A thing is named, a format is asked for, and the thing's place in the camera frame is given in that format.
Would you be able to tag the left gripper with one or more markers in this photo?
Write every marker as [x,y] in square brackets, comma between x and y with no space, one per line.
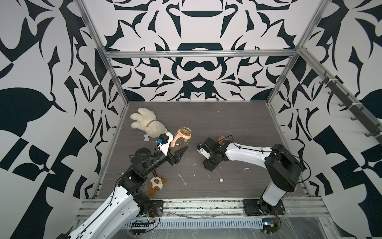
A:
[176,156]

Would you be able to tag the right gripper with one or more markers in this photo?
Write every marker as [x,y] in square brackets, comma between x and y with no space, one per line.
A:
[206,165]

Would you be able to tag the cream bottle collar with straw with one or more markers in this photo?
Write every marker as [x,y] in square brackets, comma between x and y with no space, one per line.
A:
[220,178]

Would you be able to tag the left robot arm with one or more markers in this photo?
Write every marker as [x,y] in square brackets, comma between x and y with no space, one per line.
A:
[127,200]

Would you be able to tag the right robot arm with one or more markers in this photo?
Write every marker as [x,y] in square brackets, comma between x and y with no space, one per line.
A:
[283,168]

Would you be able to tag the pink bottle cap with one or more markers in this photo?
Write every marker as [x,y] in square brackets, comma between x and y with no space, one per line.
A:
[222,138]

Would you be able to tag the small brown white plush toy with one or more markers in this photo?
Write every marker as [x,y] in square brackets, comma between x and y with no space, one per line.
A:
[155,185]

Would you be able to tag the white plush dog toy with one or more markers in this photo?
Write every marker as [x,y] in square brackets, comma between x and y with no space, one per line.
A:
[145,120]

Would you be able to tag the left electronics board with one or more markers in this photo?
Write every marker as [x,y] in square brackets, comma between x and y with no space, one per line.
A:
[139,227]

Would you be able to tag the electronics board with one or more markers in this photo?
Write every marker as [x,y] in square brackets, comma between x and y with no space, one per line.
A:
[139,227]
[270,226]

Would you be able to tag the right electronics board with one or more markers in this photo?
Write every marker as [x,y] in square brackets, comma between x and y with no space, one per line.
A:
[270,226]

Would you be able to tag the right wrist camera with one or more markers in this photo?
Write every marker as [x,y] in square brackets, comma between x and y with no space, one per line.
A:
[203,150]

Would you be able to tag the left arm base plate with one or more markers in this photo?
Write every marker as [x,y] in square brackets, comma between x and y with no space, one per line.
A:
[152,208]

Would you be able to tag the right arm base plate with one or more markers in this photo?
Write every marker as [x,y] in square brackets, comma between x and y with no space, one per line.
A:
[258,207]

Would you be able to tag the white perforated cable duct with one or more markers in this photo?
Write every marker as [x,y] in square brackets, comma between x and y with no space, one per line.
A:
[206,223]

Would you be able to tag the black wall hook rack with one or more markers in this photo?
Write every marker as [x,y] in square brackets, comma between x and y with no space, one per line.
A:
[359,110]

